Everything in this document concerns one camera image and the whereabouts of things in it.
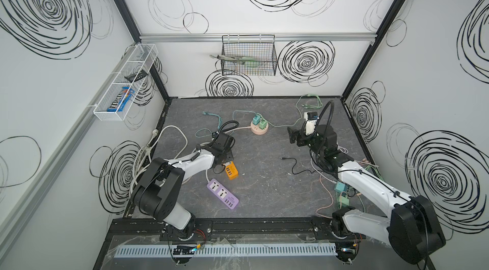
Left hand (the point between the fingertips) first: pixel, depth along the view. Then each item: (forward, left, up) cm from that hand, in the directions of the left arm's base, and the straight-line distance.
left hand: (229, 155), depth 93 cm
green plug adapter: (+16, -16, +5) cm, 24 cm away
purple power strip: (-19, +1, +1) cm, 19 cm away
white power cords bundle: (0, +44, -2) cm, 44 cm away
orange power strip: (-8, -2, +1) cm, 9 cm away
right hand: (+7, -31, +18) cm, 36 cm away
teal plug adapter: (+19, -13, +4) cm, 24 cm away
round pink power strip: (+15, -13, 0) cm, 20 cm away
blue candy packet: (+5, +39, +33) cm, 51 cm away
